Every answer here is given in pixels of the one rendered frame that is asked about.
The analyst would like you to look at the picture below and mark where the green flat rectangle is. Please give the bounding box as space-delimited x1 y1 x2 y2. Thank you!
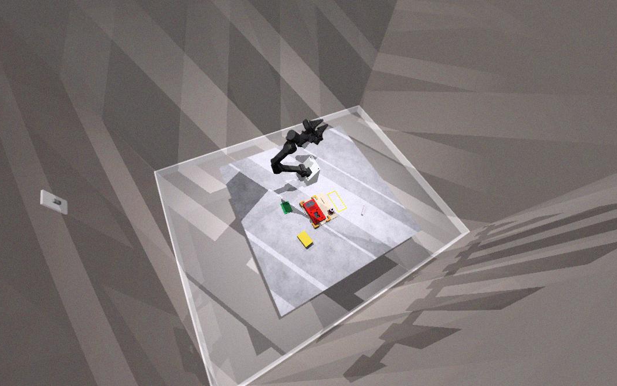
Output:
281 201 292 214

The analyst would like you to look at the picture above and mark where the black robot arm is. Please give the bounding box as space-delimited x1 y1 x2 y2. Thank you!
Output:
270 130 320 177

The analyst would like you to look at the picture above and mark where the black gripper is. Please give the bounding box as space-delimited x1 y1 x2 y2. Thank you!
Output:
301 119 328 142

